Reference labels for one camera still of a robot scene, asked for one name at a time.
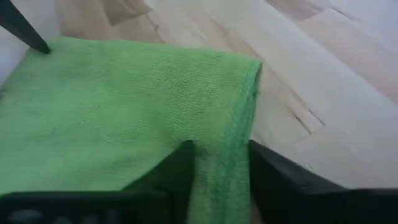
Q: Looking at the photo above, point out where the yellow microfiber towel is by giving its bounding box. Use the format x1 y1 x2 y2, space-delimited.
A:
0 35 262 224

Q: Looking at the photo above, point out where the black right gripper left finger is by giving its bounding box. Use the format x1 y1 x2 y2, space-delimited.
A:
0 139 196 224

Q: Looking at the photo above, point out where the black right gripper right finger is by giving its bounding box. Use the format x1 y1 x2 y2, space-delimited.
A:
248 139 398 224

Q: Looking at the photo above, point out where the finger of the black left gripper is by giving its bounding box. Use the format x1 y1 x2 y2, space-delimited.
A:
0 0 51 55

